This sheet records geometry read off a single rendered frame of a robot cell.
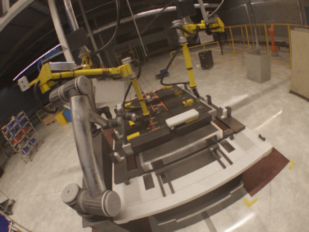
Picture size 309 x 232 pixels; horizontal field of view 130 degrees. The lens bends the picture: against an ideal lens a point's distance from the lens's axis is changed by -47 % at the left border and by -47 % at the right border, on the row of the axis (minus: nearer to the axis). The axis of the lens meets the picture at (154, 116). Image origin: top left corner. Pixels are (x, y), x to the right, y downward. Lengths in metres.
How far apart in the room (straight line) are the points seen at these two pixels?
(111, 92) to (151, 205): 1.17
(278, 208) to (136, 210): 1.84
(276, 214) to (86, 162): 2.24
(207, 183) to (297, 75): 4.23
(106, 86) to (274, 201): 2.58
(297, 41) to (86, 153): 4.92
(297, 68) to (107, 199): 4.95
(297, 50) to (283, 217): 3.97
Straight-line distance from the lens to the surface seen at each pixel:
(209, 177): 1.29
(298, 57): 4.71
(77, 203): 1.13
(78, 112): 0.94
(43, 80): 1.34
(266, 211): 2.17
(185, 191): 1.24
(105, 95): 1.45
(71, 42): 1.63
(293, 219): 2.32
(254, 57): 5.34
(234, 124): 1.75
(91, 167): 0.94
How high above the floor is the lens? 1.94
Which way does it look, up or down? 28 degrees down
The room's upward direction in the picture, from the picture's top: 19 degrees counter-clockwise
